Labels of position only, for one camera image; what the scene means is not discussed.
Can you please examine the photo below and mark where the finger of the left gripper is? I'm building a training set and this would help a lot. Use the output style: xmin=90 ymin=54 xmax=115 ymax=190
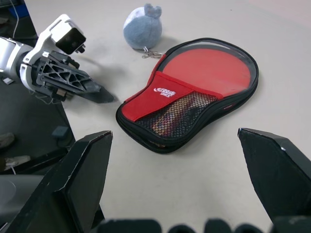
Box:
xmin=39 ymin=63 xmax=103 ymax=93
xmin=66 ymin=86 xmax=115 ymax=104

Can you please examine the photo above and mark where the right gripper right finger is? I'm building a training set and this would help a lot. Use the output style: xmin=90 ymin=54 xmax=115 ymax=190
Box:
xmin=237 ymin=128 xmax=311 ymax=233

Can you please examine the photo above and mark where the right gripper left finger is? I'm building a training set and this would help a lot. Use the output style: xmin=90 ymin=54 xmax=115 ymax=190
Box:
xmin=4 ymin=130 xmax=114 ymax=233

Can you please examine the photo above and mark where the red black paddle case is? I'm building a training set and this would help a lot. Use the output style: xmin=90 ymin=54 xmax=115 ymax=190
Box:
xmin=116 ymin=37 xmax=259 ymax=154

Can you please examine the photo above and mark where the blue-grey plush ball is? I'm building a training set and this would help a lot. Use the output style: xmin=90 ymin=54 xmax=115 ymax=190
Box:
xmin=122 ymin=2 xmax=163 ymax=50

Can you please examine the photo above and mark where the grey square power adapter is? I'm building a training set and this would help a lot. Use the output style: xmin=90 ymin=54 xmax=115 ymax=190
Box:
xmin=52 ymin=126 xmax=69 ymax=139

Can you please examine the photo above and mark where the grey lumpy floor object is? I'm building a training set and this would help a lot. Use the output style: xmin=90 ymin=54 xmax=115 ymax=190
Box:
xmin=0 ymin=132 xmax=16 ymax=149
xmin=4 ymin=155 xmax=32 ymax=168

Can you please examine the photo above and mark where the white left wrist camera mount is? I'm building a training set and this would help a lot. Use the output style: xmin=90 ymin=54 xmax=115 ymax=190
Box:
xmin=19 ymin=14 xmax=87 ymax=91

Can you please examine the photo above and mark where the black table frame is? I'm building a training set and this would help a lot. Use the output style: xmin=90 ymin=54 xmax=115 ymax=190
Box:
xmin=0 ymin=147 xmax=72 ymax=176

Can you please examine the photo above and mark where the metal keychain clasp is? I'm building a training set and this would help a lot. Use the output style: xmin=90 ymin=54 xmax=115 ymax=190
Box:
xmin=141 ymin=46 xmax=164 ymax=60

